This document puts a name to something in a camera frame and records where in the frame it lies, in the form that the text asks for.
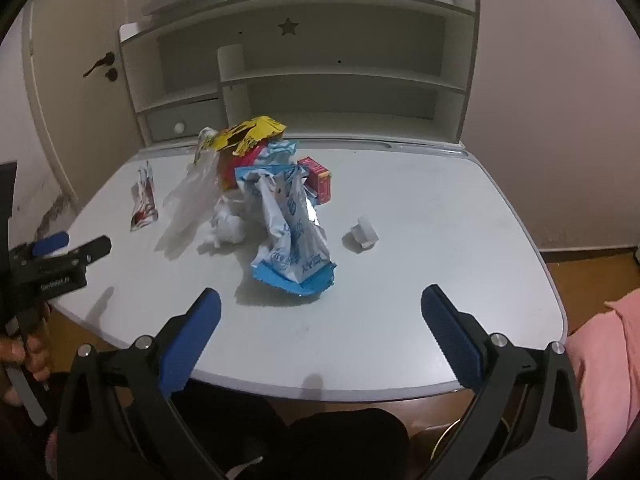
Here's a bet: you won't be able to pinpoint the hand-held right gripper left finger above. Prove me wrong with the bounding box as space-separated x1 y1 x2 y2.
55 287 227 480

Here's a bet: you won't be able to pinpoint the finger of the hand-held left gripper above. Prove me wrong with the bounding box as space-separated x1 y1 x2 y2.
12 231 71 261
47 234 113 268

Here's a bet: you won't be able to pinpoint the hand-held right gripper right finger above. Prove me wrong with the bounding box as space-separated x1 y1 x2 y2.
421 284 590 480

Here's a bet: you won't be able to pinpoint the person's left hand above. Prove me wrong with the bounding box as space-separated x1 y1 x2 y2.
0 307 54 407

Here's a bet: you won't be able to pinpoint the white tube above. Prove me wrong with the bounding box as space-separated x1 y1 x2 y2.
129 161 160 233

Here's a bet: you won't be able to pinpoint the crumpled white tissue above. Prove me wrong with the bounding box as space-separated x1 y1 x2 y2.
199 194 262 257

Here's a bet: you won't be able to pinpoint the clear plastic bag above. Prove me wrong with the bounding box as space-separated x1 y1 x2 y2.
161 127 222 257

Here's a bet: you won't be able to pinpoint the white door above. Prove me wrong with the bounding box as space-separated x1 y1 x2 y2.
22 0 147 203

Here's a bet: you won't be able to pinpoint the blue white snack bag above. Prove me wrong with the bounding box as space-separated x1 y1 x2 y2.
234 164 338 302

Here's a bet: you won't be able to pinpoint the small white paper piece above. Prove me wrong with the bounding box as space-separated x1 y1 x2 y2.
342 214 380 251

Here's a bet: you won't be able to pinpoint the person's black pants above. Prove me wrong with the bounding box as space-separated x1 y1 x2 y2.
170 379 412 480

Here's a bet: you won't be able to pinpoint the pink cloth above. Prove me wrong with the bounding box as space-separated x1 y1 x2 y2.
564 290 640 479

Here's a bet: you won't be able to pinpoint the red snack wrapper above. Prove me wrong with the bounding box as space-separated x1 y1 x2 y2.
218 144 268 192

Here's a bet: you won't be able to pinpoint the white drawer with round knob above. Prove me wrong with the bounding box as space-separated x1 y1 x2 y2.
145 99 224 144

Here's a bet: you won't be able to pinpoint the small red box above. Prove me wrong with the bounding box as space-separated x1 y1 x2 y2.
297 156 334 205

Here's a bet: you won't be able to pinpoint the light blue wrapper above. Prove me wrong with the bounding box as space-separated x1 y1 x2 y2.
256 140 299 167

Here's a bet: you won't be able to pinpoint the yellow snack wrapper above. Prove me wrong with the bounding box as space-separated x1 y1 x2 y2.
206 115 288 156

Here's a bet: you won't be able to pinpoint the white desk hutch shelf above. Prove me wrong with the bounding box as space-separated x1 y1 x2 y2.
117 0 483 148

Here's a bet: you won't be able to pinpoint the dark door handle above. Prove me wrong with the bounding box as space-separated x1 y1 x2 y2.
82 53 119 82

